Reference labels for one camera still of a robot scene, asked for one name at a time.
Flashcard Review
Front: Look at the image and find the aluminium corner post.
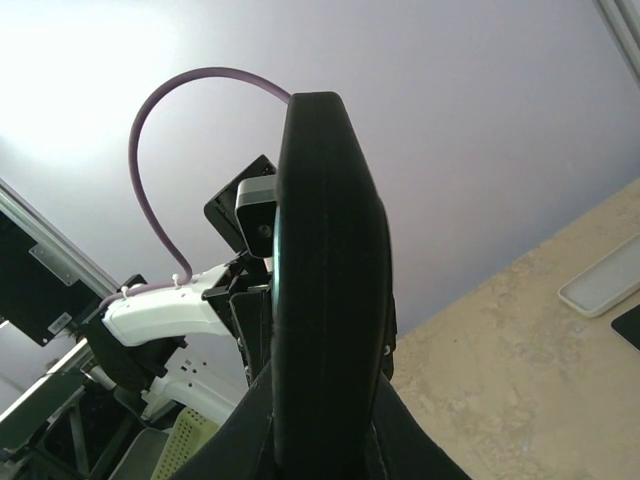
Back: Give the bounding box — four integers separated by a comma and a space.
1, 180, 118, 298
594, 0, 640, 83

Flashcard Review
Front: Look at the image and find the silver smartphone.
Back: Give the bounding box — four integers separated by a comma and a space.
611, 305, 640, 350

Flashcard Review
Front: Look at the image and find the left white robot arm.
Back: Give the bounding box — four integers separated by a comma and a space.
98, 254, 397, 419

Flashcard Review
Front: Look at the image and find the black cased phone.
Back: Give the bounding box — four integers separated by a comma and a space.
272, 92, 391, 479

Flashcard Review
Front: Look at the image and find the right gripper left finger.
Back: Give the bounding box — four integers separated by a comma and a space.
173, 363, 278, 480

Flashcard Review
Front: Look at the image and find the right aluminium corner post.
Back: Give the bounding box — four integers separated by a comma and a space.
594, 0, 640, 83

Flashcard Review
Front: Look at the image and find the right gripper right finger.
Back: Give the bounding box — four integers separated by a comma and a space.
364, 376, 470, 480

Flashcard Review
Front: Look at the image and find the beige phone case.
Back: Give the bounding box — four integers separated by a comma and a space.
557, 234, 639, 318

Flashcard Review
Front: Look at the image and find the left aluminium corner post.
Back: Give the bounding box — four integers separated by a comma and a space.
1, 180, 118, 298

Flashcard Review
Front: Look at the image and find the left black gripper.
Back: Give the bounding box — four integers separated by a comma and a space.
202, 252, 399, 389

